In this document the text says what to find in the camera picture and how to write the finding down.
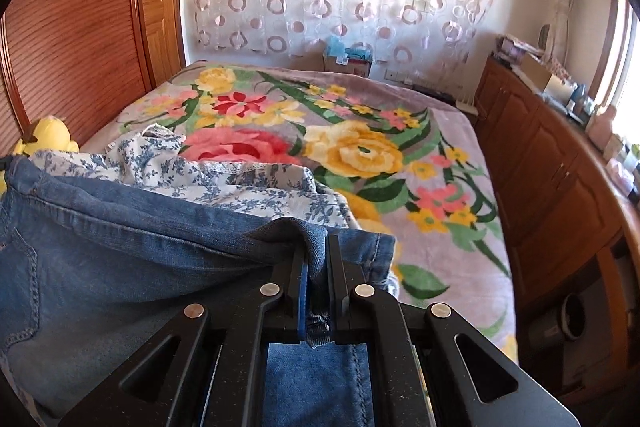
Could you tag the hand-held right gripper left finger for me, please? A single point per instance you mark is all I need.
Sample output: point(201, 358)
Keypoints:
point(302, 297)

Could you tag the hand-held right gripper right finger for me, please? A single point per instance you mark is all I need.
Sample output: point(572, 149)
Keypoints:
point(341, 287)

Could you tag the blue denim pants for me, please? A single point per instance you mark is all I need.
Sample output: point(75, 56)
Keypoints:
point(125, 257)

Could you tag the colourful floral plush blanket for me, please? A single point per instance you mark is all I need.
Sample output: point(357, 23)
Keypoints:
point(350, 107)

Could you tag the grey round appliance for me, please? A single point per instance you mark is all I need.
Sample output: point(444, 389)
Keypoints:
point(560, 324)

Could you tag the cardboard box with blue items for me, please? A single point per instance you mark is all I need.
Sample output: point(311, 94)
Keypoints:
point(347, 59)

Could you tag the wooden cabinet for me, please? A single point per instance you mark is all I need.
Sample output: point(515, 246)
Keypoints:
point(550, 167)

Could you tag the open cardboard box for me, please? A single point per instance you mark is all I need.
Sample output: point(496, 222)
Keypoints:
point(542, 74)

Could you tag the yellow plush toy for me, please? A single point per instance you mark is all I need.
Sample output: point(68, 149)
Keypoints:
point(47, 134)

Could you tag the pink bottle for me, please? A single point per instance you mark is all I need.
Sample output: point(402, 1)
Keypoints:
point(602, 127)

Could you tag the window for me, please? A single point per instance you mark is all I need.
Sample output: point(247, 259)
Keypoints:
point(622, 72)

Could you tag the wooden ribbed headboard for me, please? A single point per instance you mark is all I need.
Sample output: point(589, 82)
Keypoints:
point(75, 17)

